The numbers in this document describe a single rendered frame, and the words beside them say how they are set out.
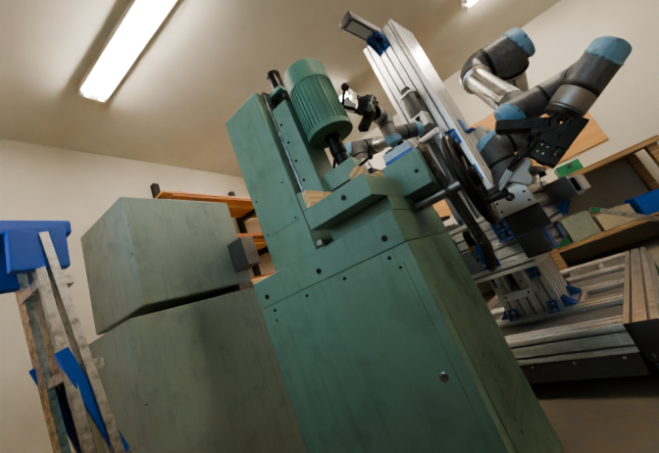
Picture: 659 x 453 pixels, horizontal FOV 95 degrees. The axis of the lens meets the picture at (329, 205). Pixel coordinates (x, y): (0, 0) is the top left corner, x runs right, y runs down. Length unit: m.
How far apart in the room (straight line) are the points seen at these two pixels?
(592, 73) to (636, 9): 4.05
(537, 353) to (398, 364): 0.76
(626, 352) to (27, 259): 1.78
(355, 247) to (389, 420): 0.44
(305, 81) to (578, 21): 4.00
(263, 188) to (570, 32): 4.17
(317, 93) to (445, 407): 1.01
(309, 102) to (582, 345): 1.29
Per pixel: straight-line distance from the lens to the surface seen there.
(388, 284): 0.81
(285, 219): 1.13
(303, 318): 0.99
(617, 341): 1.44
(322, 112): 1.13
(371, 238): 0.81
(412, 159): 0.95
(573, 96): 0.85
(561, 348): 1.48
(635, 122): 4.50
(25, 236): 1.13
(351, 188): 0.76
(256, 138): 1.28
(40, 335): 1.22
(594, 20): 4.85
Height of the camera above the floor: 0.65
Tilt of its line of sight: 16 degrees up
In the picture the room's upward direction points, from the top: 23 degrees counter-clockwise
